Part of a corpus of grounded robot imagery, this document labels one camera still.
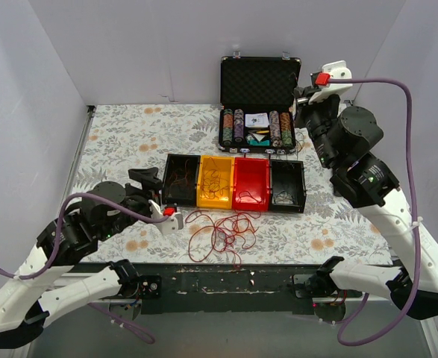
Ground copper wires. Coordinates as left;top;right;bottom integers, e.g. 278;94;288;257
166;158;197;195

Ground black bin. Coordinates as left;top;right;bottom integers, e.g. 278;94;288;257
162;154;201;207
269;160;307;214

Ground dark red wires yellow bin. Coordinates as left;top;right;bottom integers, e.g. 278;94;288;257
201;157;230;201

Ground red wire tangle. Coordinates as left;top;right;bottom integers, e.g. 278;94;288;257
184;189;263;269

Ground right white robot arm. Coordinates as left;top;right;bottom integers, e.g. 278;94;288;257
295;95;438;320

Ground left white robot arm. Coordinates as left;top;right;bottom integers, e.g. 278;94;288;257
0;168;176;350

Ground floral table mat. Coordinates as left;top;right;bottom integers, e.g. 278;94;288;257
72;104;391;265

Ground playing card deck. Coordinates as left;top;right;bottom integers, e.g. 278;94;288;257
245;113;269;128

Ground black poker chip case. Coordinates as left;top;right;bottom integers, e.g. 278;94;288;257
218;54;301;155

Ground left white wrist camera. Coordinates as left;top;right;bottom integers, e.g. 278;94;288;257
148;200;184;235

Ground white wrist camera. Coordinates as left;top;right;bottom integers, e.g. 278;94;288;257
309;60;353;104
148;200;184;235

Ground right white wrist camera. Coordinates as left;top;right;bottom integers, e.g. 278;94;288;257
309;60;353;104

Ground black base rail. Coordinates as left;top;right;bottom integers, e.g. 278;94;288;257
134;263;319;315

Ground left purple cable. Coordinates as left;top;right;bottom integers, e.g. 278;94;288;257
0;192;177;344

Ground purple cable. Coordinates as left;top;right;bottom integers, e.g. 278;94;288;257
315;76;423;346
0;192;177;344

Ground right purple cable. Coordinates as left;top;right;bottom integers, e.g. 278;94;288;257
315;76;423;346

